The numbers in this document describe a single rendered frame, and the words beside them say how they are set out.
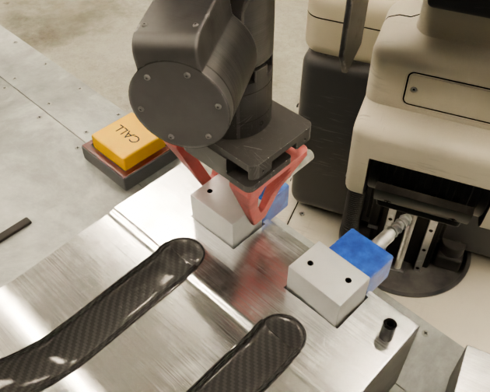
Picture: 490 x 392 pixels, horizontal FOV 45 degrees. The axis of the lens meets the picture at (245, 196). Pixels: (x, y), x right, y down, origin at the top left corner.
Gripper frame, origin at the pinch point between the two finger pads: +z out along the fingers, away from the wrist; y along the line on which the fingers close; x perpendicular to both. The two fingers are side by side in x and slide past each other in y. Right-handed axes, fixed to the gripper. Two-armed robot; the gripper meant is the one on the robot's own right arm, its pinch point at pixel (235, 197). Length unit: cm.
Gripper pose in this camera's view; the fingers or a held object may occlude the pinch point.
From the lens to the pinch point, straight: 50.2
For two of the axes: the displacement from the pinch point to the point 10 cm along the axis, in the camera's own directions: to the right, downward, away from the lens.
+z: 0.1, 6.8, 7.3
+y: 7.2, 5.0, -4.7
